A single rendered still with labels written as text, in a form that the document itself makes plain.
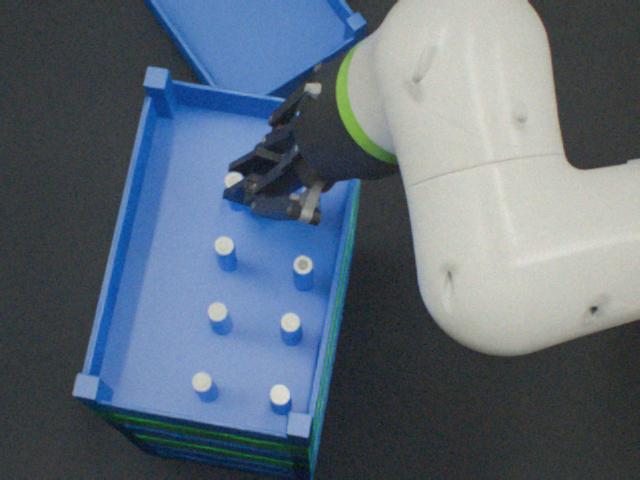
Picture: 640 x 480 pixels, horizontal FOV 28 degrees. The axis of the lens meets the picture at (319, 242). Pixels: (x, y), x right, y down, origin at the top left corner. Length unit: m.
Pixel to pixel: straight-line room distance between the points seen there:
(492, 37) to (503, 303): 0.15
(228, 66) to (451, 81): 0.94
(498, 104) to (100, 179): 0.95
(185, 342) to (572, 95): 0.72
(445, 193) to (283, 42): 0.95
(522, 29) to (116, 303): 0.54
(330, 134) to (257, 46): 0.81
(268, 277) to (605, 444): 0.57
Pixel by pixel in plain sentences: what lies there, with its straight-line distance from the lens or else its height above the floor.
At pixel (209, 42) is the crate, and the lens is 1.70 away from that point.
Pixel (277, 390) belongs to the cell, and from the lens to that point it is 1.10.
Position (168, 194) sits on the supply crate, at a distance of 1.21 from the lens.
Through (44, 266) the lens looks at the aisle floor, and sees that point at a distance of 1.64.
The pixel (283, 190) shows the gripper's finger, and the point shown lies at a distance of 1.05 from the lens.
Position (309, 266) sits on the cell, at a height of 0.47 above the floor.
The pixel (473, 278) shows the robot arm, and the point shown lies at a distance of 0.76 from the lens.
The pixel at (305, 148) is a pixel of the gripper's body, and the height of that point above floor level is 0.66.
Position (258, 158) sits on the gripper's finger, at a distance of 1.09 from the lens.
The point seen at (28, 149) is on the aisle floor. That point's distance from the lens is 1.68.
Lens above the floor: 1.55
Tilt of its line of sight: 75 degrees down
